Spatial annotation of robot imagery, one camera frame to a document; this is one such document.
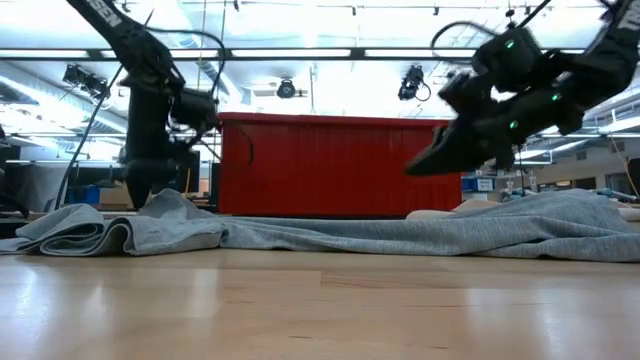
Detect black ceiling camera cluster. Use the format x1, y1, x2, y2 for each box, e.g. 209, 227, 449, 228
62, 63, 112, 101

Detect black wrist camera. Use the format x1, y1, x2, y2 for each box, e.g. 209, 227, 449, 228
184, 130, 221, 159
438, 72, 497, 115

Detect cream canvas tote bag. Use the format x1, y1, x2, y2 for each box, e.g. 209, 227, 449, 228
405, 198, 640, 224

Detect black ceiling camera with cable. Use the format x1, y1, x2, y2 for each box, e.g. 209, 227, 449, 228
397, 64, 433, 103

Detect round black ceiling camera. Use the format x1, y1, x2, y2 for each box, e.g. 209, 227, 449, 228
276, 78, 307, 100

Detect grey Reebok t-shirt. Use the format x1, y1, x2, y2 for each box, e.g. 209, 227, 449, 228
0, 188, 640, 264

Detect blue storage box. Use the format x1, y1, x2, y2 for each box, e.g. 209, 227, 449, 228
66, 186, 101, 205

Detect red plastic laundry bin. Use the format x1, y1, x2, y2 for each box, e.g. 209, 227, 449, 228
217, 112, 464, 219

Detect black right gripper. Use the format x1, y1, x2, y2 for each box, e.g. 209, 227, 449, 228
404, 87, 586, 177

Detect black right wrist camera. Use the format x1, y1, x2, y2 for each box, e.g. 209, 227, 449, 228
438, 72, 497, 115

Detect blue bin with white label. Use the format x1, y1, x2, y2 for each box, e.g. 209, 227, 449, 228
462, 176, 497, 194

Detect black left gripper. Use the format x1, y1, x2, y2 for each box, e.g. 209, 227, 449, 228
119, 85, 201, 210

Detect grey tube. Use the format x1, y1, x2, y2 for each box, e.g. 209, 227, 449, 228
581, 187, 640, 204

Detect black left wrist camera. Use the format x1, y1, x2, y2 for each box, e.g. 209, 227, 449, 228
184, 130, 221, 159

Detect black computer monitor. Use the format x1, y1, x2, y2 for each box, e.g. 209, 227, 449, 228
172, 151, 201, 197

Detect black overhead frame bar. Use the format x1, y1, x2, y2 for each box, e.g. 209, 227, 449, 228
0, 47, 591, 63

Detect thick black cable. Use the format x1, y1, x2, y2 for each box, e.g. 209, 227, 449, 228
52, 64, 124, 211

